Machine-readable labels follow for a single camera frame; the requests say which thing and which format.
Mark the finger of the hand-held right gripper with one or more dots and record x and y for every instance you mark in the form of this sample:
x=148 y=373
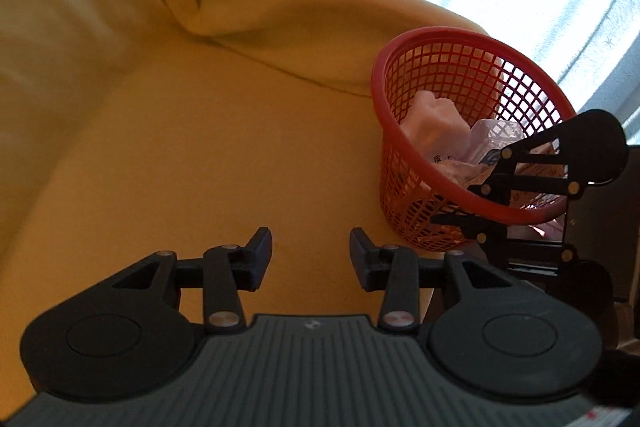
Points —
x=530 y=184
x=480 y=229

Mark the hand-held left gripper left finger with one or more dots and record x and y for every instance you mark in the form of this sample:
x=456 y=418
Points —
x=262 y=254

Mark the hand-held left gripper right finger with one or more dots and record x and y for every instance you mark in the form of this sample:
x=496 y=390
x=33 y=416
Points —
x=358 y=257

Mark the red plastic mesh basket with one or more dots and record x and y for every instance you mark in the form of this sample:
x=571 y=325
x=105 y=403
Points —
x=405 y=212

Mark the white cloth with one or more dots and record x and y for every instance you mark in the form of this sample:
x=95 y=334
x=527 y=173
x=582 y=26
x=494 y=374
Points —
x=435 y=122

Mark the yellow-green blanket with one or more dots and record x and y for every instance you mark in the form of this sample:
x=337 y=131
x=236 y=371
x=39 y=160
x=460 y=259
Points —
x=150 y=132

